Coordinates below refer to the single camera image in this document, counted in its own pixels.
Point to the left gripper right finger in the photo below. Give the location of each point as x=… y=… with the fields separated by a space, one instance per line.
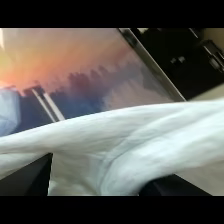
x=173 y=187

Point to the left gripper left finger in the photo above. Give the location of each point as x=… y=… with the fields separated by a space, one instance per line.
x=31 y=180

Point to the white garment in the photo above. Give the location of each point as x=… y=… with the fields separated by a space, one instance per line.
x=133 y=140

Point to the silver frame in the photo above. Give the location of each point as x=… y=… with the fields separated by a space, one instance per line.
x=151 y=63

